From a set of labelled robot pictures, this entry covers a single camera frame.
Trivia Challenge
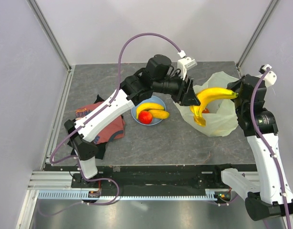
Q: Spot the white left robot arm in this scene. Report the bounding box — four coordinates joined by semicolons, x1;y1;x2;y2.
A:
64;54;200;187

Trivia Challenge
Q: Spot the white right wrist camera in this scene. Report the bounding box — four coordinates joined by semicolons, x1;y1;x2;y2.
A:
257;64;277;88

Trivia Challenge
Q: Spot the blue slotted cable duct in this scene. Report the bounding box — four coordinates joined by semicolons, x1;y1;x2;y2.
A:
39;187;230;201

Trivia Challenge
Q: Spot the black cloth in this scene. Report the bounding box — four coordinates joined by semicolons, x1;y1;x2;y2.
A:
64;95;125;159

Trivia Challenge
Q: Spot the aluminium corner frame post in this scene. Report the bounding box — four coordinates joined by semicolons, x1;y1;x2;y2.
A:
236;0;280;71

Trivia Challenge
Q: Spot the green avocado print plastic bag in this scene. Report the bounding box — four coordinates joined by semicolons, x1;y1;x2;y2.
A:
174;72;238;137

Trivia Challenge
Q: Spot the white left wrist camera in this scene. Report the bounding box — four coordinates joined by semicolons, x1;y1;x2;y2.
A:
177;50;197;81

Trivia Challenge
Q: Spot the orange tangerine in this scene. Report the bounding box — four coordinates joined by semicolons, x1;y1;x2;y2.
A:
202;108;210;114

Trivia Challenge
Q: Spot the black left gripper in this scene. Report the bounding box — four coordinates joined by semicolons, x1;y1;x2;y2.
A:
153;71;201;107

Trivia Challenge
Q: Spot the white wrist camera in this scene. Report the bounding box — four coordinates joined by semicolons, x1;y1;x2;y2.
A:
257;64;277;88
177;50;197;81

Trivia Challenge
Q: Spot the blue plate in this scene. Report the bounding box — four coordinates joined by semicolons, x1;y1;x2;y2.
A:
131;95;167;125

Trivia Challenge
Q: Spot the left aluminium frame post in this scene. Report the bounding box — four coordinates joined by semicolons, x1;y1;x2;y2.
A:
27;0;72;72

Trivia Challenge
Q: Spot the yellow banana bunch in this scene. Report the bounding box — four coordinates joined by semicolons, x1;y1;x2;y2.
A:
190;87;238;127

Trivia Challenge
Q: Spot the red folded t-shirt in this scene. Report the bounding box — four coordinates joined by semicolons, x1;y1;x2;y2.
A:
74;101;126;145

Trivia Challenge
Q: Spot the single yellow banana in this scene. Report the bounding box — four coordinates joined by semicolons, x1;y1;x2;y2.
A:
136;103;170;119

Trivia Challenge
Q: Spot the red apple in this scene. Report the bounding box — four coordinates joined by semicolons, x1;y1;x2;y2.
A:
138;111;153;125

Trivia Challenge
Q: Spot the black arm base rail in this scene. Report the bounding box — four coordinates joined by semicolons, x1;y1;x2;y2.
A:
70;164;242;190

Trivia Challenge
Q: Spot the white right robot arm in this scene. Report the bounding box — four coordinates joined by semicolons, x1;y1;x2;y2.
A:
212;74;293;221

